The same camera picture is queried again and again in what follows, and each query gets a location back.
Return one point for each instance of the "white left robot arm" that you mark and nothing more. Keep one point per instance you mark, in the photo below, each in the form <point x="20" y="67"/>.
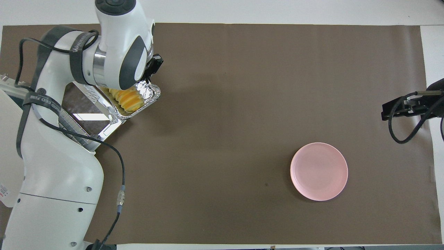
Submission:
<point x="59" y="166"/>

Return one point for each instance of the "glass oven door metal frame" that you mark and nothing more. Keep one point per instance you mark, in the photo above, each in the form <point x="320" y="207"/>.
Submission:
<point x="86" y="104"/>

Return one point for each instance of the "aluminium foil tray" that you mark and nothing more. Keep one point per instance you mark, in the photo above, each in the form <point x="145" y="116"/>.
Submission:
<point x="149" y="93"/>

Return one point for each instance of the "pink round plate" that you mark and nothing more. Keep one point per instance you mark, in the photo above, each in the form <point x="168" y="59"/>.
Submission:
<point x="319" y="172"/>

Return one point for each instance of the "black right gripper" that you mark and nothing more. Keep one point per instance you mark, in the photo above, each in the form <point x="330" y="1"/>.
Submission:
<point x="399" y="107"/>

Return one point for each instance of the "brown table mat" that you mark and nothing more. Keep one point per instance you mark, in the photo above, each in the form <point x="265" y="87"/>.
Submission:
<point x="225" y="121"/>

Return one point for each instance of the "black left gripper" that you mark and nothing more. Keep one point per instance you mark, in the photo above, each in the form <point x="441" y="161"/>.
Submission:
<point x="155" y="66"/>

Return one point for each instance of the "sliced yellow bread loaf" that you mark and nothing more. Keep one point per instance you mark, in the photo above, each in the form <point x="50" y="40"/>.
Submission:
<point x="128" y="99"/>

